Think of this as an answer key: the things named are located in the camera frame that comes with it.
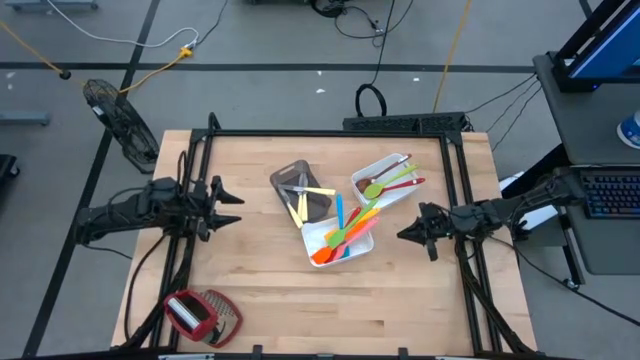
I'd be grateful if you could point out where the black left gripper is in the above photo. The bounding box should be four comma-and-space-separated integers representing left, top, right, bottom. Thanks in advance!
188, 175, 245, 244

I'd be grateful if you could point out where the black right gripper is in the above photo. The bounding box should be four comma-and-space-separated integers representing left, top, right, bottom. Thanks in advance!
397, 201, 455, 262

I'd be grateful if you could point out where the yellow silicone spatula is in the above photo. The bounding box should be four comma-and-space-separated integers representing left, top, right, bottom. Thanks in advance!
324, 208, 381, 241

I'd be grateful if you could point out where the pink silicone spatula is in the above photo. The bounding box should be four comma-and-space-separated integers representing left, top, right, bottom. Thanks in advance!
327, 216, 380, 262

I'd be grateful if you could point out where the green silicone spatula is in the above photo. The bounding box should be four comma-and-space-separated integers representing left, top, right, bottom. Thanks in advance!
327, 198, 380, 250

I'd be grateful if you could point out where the blue silicone spatula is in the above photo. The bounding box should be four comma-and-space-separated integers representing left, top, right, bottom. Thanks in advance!
335, 193, 351, 259

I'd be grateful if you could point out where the orange silicone spatula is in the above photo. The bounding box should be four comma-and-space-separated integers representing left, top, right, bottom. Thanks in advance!
310, 217, 374, 265

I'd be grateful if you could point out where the small white plastic bin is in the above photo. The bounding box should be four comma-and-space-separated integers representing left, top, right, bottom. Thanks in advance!
350, 152, 422, 210

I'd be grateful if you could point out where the grey translucent plastic bin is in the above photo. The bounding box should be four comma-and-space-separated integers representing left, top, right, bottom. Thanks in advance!
269, 159, 334, 225

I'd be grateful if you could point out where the large white plastic bin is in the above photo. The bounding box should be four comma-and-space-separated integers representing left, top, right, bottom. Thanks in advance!
300, 212, 376, 269

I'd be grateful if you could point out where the red metal box grater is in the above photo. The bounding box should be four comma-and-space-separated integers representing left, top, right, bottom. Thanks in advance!
163, 288, 245, 350

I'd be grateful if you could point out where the black floor fan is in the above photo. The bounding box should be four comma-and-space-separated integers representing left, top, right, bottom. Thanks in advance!
82, 78, 161, 175

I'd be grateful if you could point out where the black backlit keyboard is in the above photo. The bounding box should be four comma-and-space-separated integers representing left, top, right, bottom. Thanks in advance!
579, 169, 640, 220

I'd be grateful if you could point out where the grey side desk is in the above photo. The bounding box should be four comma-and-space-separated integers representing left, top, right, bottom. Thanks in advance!
532, 49, 640, 276

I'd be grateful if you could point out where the grey furniture foot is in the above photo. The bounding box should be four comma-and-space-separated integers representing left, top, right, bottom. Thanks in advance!
4, 0, 99, 12
0, 112, 51, 127

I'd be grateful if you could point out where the black floor object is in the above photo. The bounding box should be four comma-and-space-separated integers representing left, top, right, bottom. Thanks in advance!
0, 153, 21, 181

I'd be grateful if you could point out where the blue white roll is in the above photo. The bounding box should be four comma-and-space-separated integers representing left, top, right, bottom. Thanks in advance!
615, 109, 640, 150

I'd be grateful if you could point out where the black computer monitor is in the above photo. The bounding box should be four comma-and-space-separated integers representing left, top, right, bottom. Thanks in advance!
552, 0, 640, 94

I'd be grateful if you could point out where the black aluminium table frame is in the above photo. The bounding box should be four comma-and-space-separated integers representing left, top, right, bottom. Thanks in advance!
119, 112, 539, 360

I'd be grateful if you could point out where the black coiled cable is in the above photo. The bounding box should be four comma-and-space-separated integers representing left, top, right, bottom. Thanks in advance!
309, 0, 416, 119

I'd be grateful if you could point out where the yellow floor extension cable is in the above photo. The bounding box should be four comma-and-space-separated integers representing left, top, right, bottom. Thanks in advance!
0, 19, 194, 96

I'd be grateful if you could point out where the yellow hanging cable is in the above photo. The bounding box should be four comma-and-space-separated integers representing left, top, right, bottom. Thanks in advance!
432, 0, 474, 114

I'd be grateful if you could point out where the white floor cable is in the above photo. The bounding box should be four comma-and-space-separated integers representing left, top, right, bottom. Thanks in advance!
44, 0, 201, 51

